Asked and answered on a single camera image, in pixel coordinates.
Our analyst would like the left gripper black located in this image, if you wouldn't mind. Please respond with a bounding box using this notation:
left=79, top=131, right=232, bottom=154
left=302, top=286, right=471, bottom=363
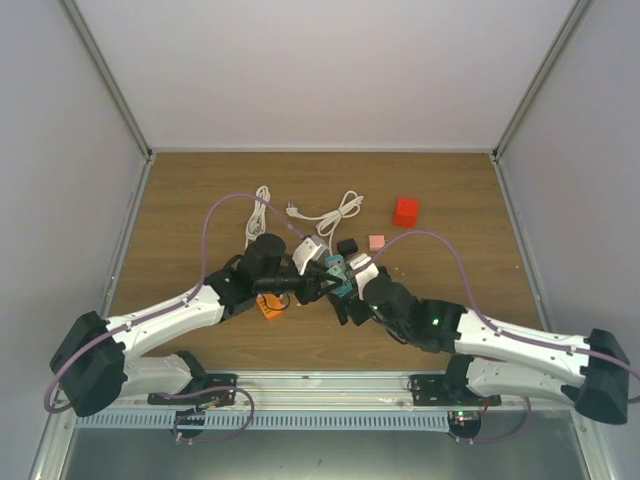
left=256, top=260, right=342, bottom=305

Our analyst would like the teal power strip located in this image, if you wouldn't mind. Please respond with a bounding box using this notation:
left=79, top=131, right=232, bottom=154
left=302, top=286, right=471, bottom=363
left=325, top=255, right=354, bottom=298

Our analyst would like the black charger adapter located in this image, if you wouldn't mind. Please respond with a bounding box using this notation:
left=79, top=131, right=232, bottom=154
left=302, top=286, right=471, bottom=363
left=336, top=238, right=359, bottom=257

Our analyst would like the pink charger cube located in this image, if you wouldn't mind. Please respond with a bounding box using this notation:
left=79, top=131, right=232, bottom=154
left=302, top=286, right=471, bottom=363
left=368, top=235, right=386, bottom=252

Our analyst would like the red charger cube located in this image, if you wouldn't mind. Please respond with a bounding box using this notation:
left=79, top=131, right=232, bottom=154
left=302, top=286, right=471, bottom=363
left=392, top=197, right=420, bottom=229

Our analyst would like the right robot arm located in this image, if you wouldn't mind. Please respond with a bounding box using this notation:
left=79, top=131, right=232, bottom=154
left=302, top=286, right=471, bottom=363
left=329, top=273, right=629, bottom=425

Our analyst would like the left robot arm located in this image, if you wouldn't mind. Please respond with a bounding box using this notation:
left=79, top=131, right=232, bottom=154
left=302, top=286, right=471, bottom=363
left=49, top=233, right=344, bottom=417

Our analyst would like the orange power strip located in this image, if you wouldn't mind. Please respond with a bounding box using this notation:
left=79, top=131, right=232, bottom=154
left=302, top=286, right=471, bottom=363
left=256, top=294, right=285, bottom=321

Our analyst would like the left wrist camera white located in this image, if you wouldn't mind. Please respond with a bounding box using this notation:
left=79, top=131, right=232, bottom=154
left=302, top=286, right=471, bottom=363
left=292, top=235, right=328, bottom=275

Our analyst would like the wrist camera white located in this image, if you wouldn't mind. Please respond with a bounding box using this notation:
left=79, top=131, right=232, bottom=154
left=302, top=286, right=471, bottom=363
left=347, top=253, right=379, bottom=294
left=292, top=235, right=328, bottom=275

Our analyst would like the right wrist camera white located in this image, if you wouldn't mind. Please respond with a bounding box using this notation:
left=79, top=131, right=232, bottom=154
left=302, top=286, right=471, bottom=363
left=347, top=253, right=379, bottom=294

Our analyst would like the white cable of teal strip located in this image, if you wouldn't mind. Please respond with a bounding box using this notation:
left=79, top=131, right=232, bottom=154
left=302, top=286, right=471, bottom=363
left=285, top=189, right=365, bottom=251

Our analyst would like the white cable of orange strip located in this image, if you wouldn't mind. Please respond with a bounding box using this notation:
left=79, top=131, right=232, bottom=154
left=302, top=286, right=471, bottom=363
left=244, top=185, right=272, bottom=251

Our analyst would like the aluminium front rail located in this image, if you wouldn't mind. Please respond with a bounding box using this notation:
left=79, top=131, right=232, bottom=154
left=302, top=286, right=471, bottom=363
left=54, top=368, right=596, bottom=412

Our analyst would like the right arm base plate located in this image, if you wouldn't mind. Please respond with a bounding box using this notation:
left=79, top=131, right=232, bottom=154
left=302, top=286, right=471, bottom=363
left=406, top=373, right=502, bottom=408

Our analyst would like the grey slotted cable duct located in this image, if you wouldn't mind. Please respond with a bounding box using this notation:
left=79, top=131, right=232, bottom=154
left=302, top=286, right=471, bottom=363
left=76, top=410, right=449, bottom=433

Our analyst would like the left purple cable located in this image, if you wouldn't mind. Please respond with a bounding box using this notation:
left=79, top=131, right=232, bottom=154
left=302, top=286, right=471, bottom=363
left=44, top=193, right=311, bottom=414

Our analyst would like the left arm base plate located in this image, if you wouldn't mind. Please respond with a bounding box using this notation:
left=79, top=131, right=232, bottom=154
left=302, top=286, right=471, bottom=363
left=147, top=373, right=238, bottom=408

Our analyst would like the left aluminium frame post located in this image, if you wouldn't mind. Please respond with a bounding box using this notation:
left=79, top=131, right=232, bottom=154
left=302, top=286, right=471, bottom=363
left=58, top=0, right=153, bottom=163

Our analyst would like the aluminium frame post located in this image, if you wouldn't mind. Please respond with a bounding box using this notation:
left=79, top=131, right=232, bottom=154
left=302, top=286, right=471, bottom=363
left=490, top=0, right=593, bottom=163
left=58, top=0, right=153, bottom=163

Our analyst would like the right aluminium frame post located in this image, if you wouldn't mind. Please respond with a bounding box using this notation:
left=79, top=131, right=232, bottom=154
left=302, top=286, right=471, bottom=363
left=490, top=0, right=593, bottom=163

